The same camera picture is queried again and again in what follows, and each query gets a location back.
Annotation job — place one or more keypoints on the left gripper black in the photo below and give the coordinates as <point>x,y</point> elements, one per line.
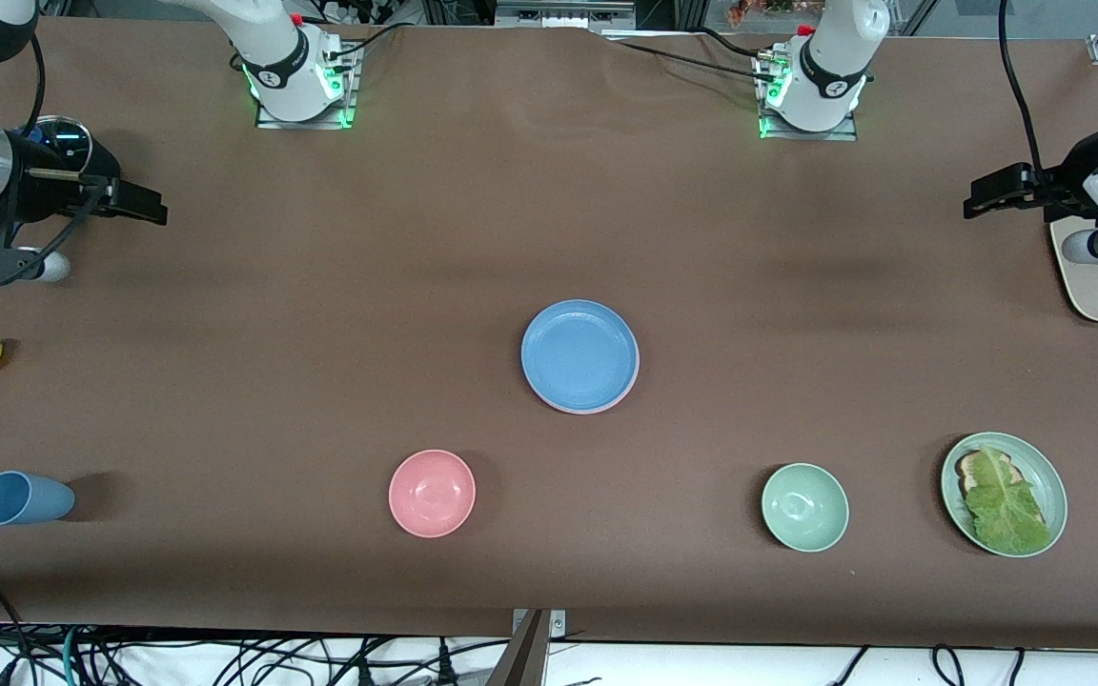
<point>1062,179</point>

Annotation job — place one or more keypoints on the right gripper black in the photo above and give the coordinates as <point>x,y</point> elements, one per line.
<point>46,186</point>

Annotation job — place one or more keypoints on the pink plate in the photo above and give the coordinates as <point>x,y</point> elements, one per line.
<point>609,408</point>

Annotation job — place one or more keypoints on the blue plate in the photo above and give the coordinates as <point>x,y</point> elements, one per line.
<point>579,354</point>

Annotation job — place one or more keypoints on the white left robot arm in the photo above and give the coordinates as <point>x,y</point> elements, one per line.
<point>835,67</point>

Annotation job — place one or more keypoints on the glass lid with blue knob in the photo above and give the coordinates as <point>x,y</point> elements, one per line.
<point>68,143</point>

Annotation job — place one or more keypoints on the toast slice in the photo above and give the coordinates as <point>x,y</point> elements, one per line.
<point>966,467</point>

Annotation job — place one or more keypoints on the green plate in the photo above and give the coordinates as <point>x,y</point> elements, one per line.
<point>1049,481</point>

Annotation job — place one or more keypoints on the green lettuce leaf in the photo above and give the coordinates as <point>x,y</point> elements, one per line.
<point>1006,505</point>

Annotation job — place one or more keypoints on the blue cup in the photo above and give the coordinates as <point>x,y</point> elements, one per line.
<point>25,498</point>

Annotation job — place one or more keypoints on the green bowl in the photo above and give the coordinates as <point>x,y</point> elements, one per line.
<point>805,507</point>

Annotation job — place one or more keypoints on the table cover cloth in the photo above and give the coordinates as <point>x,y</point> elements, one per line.
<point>549,191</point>

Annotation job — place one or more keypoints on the pink bowl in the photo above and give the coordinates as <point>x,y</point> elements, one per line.
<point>432,494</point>

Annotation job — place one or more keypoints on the grey equipment box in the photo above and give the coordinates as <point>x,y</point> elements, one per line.
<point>563,14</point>

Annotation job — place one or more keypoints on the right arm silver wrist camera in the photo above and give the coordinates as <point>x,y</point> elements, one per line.
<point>53,269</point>

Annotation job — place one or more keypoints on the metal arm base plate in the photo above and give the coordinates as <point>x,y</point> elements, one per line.
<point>806,135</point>
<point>301,124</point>

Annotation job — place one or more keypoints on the small metal bracket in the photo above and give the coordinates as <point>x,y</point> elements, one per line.
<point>559,624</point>

